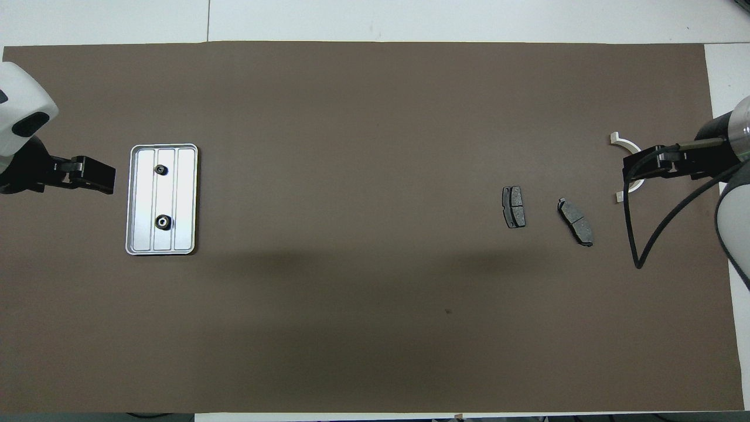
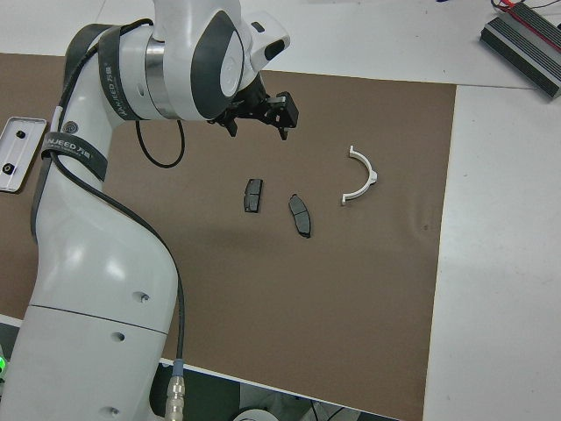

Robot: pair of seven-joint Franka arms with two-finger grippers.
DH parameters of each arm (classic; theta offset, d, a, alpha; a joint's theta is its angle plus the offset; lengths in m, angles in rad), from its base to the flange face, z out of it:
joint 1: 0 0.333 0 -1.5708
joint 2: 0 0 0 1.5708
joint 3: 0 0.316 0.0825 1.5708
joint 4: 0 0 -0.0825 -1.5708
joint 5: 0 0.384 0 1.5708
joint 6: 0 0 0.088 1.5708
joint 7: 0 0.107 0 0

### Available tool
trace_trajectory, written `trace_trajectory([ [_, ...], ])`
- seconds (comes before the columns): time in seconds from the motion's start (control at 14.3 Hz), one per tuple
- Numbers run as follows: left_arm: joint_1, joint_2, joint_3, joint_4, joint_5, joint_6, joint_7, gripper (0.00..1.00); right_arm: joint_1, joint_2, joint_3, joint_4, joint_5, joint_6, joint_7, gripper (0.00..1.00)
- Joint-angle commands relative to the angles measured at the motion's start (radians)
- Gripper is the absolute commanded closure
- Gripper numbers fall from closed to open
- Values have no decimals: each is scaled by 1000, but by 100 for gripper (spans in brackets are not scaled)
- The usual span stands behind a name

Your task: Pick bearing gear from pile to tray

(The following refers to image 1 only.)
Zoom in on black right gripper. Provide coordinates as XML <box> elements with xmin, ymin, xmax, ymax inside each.
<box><xmin>622</xmin><ymin>139</ymin><xmax>740</xmax><ymax>186</ymax></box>

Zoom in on long grey brake pad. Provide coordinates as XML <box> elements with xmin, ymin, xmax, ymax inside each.
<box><xmin>557</xmin><ymin>198</ymin><xmax>594</xmax><ymax>247</ymax></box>

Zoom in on silver metal tray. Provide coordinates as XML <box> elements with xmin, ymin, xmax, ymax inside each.
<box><xmin>125</xmin><ymin>143</ymin><xmax>199</xmax><ymax>256</ymax></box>

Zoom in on white curved plastic bracket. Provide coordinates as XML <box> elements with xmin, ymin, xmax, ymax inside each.
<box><xmin>610</xmin><ymin>132</ymin><xmax>646</xmax><ymax>204</ymax></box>

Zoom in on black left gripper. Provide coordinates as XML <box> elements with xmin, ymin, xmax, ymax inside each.
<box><xmin>0</xmin><ymin>136</ymin><xmax>117</xmax><ymax>195</ymax></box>

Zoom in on brown table mat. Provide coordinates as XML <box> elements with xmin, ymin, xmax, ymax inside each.
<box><xmin>0</xmin><ymin>41</ymin><xmax>746</xmax><ymax>414</ymax></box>

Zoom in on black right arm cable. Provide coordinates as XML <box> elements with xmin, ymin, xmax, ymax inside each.
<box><xmin>624</xmin><ymin>145</ymin><xmax>745</xmax><ymax>270</ymax></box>

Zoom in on short grey brake pad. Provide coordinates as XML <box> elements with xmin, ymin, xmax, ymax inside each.
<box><xmin>502</xmin><ymin>186</ymin><xmax>526</xmax><ymax>229</ymax></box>

